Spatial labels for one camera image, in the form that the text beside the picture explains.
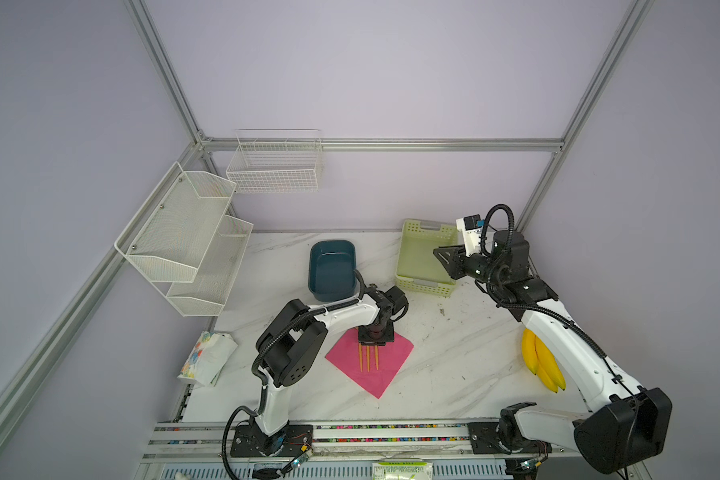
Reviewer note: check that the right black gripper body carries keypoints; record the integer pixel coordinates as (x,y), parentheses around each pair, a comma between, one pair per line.
(475,265)

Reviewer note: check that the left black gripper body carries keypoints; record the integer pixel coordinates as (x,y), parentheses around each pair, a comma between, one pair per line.
(377,335)

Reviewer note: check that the pink paper napkin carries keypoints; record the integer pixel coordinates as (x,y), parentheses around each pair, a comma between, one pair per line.
(371,367)

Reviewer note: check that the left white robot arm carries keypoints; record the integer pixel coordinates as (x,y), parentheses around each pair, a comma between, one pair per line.
(294,340)

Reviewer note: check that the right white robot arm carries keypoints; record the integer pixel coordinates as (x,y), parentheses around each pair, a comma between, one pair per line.
(625,422)

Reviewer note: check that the colourful napkin packet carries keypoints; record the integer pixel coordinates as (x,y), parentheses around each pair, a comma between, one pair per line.
(208,357)

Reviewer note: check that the light green plastic basket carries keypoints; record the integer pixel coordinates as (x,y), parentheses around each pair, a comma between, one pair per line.
(417,268)

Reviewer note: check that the teal plastic oval tub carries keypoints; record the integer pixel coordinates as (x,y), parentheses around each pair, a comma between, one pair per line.
(331,270)

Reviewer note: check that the yellow bananas bunch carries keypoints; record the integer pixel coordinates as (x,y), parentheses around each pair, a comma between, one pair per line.
(541,362)

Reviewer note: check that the white perforated metal shelf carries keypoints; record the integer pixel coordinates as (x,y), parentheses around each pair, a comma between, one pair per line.
(186,243)

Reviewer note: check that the white wire basket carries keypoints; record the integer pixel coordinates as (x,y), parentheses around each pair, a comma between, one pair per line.
(269,161)

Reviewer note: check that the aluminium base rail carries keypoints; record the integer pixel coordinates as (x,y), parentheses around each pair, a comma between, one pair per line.
(453,449)

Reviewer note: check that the aluminium frame profile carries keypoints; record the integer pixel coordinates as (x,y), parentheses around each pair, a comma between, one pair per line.
(20,394)

